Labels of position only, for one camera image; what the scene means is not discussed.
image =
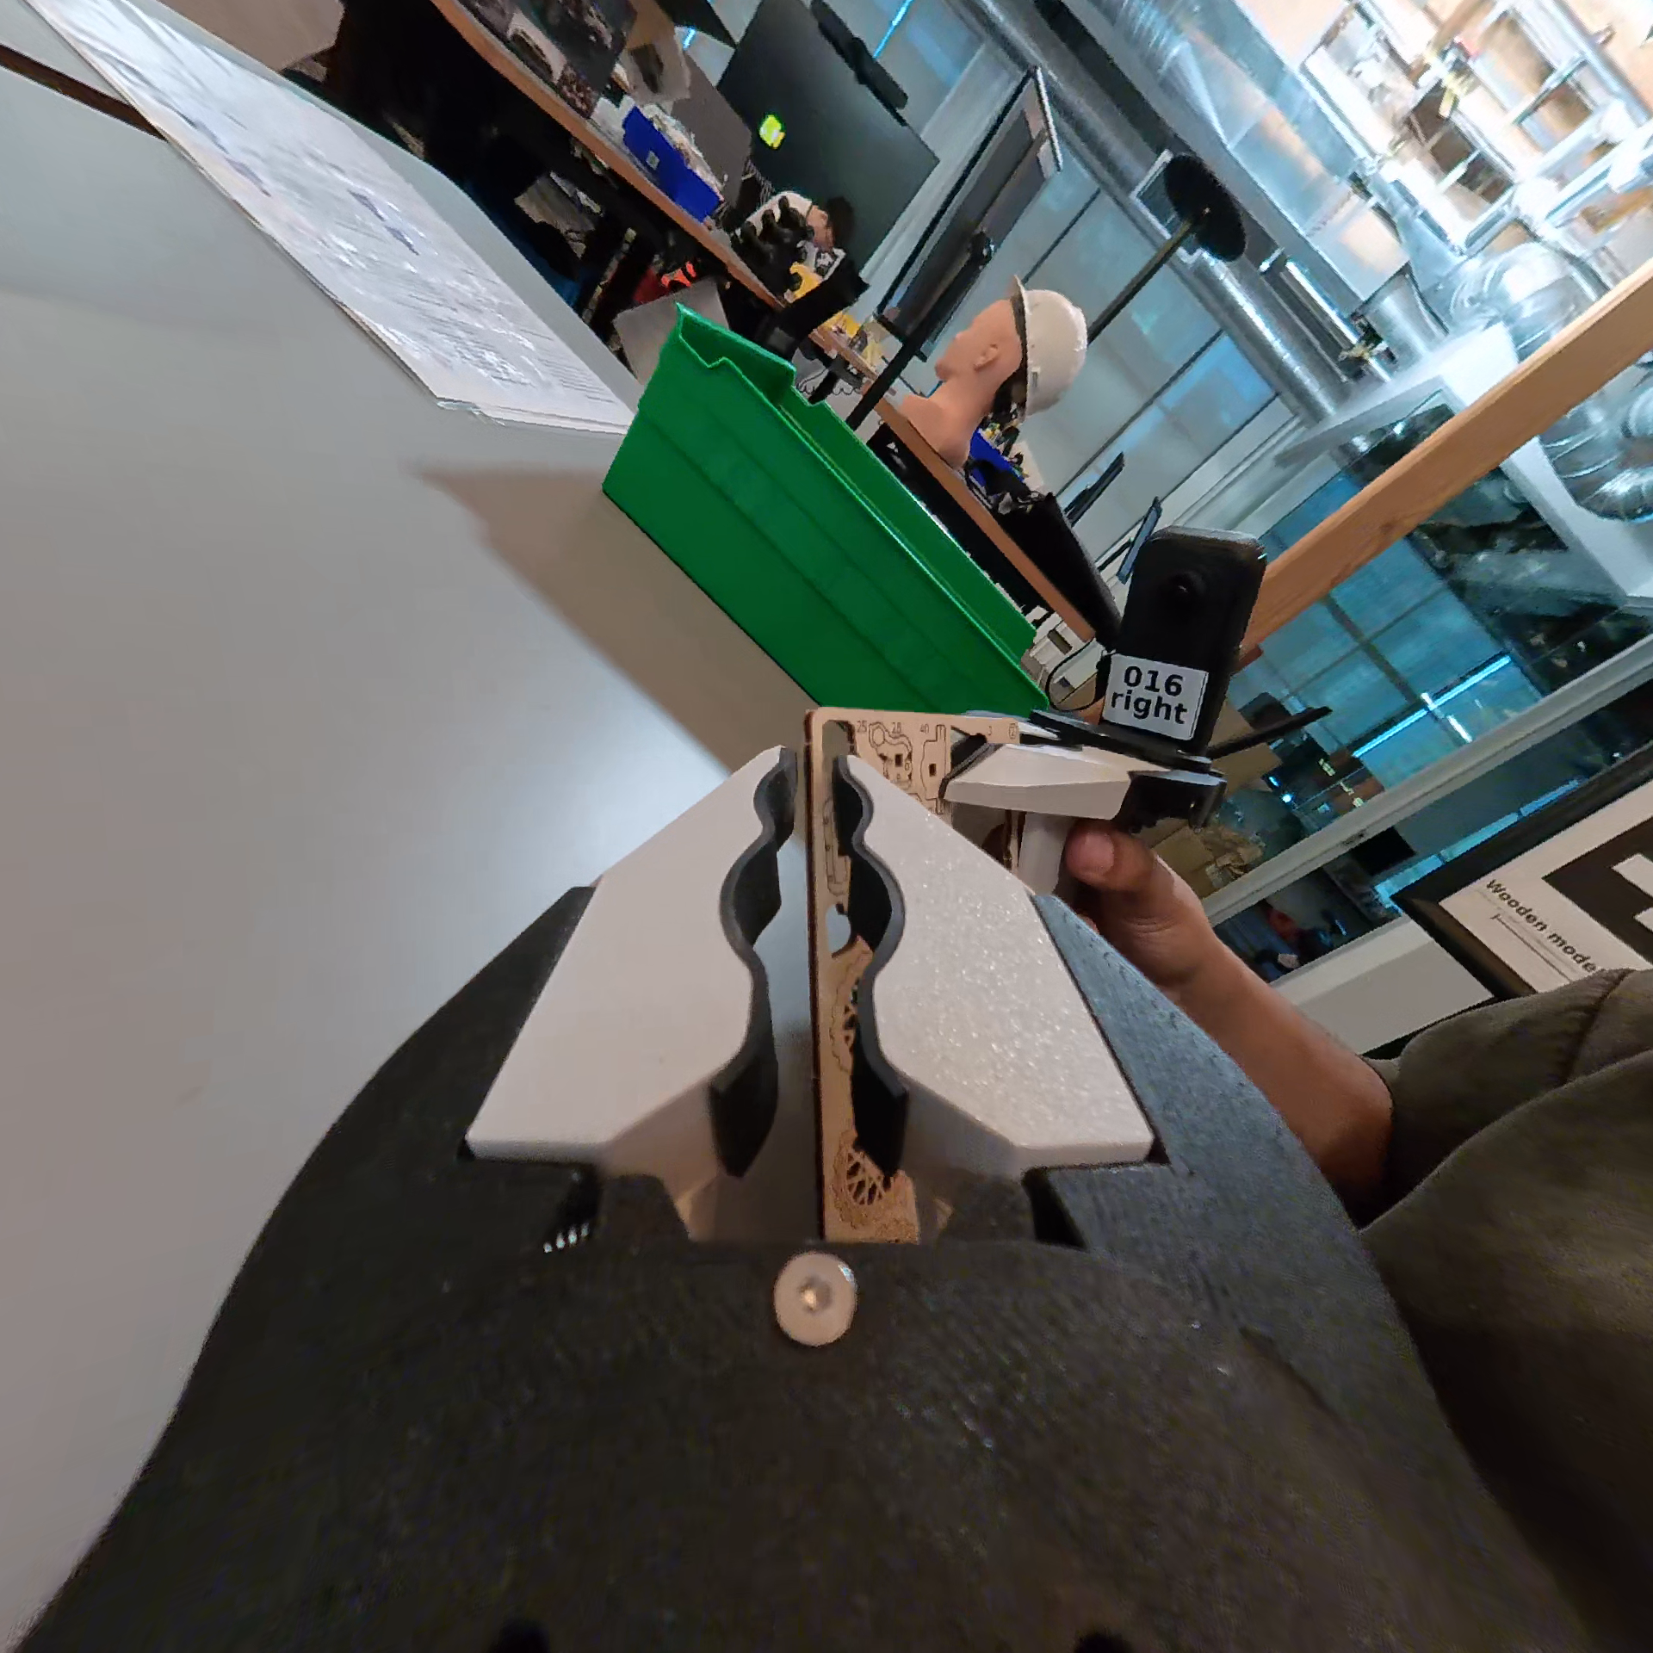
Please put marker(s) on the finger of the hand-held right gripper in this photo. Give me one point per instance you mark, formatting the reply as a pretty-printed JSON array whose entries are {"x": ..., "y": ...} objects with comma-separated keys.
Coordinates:
[{"x": 1034, "y": 788}]

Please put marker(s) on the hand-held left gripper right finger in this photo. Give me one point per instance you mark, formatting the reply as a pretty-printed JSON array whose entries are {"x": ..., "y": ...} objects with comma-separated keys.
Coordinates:
[{"x": 1008, "y": 1020}]

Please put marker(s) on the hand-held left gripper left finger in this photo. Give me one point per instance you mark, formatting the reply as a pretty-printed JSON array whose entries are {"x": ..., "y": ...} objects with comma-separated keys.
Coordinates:
[{"x": 621, "y": 1034}]

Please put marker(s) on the wooden gear parts sheet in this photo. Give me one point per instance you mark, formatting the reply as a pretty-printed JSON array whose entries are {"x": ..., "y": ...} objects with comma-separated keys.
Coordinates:
[{"x": 833, "y": 1201}]

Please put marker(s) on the person's right forearm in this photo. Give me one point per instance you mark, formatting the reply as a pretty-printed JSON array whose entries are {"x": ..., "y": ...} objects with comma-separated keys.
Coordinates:
[{"x": 1292, "y": 1085}]

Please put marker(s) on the grey desk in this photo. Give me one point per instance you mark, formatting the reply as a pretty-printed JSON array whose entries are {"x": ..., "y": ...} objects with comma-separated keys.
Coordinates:
[{"x": 259, "y": 646}]

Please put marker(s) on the person's right hand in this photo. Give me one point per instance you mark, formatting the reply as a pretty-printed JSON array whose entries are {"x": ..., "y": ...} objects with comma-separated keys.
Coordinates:
[{"x": 1136, "y": 904}]

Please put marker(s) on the green plastic bin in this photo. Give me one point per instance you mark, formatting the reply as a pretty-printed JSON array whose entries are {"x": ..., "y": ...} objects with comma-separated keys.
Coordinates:
[{"x": 802, "y": 542}]

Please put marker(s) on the framed tag sign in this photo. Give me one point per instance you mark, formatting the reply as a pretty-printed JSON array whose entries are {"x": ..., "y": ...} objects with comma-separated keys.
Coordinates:
[{"x": 1538, "y": 904}]

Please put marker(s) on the mannequin head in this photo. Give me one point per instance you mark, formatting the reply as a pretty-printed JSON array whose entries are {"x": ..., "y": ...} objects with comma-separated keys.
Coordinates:
[{"x": 963, "y": 388}]

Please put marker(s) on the wooden beam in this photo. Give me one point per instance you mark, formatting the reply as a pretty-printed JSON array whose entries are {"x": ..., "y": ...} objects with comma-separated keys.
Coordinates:
[{"x": 1447, "y": 451}]

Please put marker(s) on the white hard hat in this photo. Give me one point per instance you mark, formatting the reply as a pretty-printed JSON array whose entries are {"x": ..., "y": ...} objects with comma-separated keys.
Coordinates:
[{"x": 1054, "y": 335}]

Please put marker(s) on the person's shirt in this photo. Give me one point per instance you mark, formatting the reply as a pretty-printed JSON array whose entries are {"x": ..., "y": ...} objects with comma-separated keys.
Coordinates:
[{"x": 1524, "y": 1227}]

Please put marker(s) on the black framed screen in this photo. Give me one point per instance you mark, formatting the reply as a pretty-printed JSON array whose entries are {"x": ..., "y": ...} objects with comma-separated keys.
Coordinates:
[{"x": 995, "y": 207}]

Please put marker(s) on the black round stand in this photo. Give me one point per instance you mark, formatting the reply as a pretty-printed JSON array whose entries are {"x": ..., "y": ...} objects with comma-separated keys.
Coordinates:
[{"x": 1203, "y": 207}]

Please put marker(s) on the large black monitor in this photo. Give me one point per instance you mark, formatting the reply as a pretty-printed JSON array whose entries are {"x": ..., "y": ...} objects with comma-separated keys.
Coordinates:
[{"x": 827, "y": 142}]

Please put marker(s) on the blue storage bin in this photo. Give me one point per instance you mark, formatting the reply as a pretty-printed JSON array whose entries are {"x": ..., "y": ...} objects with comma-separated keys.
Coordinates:
[{"x": 672, "y": 168}]

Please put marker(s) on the long wooden table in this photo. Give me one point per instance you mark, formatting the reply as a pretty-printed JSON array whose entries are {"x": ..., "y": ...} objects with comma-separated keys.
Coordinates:
[{"x": 607, "y": 142}]

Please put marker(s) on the white paper sheet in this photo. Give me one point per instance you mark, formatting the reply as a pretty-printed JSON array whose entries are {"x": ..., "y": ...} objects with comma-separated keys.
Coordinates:
[{"x": 363, "y": 233}]

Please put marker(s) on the silver duct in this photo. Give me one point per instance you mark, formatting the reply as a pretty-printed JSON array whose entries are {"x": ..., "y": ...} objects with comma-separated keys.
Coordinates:
[
  {"x": 1124, "y": 78},
  {"x": 1603, "y": 451}
]

